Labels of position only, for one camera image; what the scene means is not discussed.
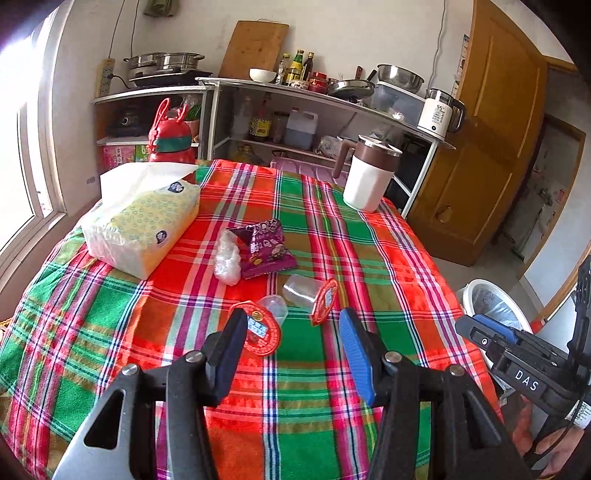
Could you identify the person right hand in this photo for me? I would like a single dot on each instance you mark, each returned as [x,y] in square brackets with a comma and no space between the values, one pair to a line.
[566,442]

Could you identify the white plastic wrap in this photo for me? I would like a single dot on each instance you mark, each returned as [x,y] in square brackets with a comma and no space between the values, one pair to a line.
[227,258]

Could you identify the green label sauce bottle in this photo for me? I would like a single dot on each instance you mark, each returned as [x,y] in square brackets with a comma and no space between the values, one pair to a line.
[296,67]

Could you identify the wooden door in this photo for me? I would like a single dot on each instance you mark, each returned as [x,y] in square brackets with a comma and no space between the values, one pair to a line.
[471,185]

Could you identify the red water bottle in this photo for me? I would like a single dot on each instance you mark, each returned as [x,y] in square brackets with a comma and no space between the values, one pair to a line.
[169,138]

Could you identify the red lid jelly cup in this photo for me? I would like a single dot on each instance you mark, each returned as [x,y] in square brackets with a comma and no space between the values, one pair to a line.
[264,319]
[314,296]

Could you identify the dark soy sauce bottle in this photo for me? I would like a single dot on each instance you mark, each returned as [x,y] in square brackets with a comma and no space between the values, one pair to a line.
[308,67]

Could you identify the hanging grey cloth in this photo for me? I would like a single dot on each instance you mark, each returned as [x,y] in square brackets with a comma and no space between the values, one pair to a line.
[161,8]

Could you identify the white oil jug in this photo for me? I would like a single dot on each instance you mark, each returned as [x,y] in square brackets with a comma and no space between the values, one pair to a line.
[300,129]

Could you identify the plaid tablecloth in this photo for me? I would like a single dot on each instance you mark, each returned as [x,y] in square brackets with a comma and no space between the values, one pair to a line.
[292,415]

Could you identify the white electric kettle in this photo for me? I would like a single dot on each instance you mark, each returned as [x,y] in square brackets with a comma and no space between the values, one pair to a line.
[441,114]

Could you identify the frying pan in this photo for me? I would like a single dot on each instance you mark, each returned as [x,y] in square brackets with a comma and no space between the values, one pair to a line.
[352,90]

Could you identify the steel bowl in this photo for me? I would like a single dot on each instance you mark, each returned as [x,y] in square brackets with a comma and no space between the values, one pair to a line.
[400,77]

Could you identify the pink lid storage bin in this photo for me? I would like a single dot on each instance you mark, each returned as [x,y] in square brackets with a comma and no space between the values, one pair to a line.
[316,171]

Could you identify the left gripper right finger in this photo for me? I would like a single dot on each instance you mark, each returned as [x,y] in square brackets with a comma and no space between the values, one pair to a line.
[468,439]

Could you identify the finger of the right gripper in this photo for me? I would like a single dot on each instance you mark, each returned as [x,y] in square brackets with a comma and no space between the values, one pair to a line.
[506,332]

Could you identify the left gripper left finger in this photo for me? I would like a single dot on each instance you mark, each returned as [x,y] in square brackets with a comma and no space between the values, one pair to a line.
[117,439]

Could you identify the white metal shelf rack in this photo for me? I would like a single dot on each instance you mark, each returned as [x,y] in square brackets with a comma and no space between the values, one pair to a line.
[263,124]

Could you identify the purple plum snack bag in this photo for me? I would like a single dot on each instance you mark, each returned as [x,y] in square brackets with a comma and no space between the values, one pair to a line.
[266,250]

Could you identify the wooden cutting board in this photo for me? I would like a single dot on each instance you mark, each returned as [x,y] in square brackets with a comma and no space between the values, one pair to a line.
[253,44]

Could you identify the power strip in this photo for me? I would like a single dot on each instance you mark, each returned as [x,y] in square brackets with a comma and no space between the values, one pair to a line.
[104,77]

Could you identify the white bowl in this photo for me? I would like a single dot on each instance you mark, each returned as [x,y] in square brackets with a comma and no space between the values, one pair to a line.
[262,75]

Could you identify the white brown pitcher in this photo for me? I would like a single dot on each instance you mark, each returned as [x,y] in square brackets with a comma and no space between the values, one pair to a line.
[373,165]

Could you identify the tissue pack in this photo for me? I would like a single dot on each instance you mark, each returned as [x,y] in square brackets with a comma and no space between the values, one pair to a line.
[144,209]

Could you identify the clear storage box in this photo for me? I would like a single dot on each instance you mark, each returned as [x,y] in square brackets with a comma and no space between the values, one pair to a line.
[397,102]

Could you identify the white trash bin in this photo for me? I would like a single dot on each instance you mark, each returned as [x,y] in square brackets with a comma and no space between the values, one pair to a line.
[481,296]

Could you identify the steel steamer pot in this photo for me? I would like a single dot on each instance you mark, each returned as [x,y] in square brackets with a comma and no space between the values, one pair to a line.
[160,63]

